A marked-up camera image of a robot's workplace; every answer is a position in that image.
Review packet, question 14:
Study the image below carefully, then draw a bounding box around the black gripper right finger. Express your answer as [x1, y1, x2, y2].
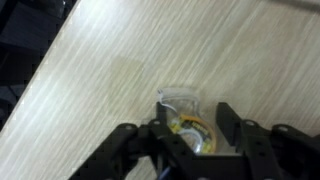
[215, 101, 320, 180]

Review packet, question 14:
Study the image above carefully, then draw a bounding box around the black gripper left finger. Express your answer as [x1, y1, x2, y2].
[68, 101, 198, 180]

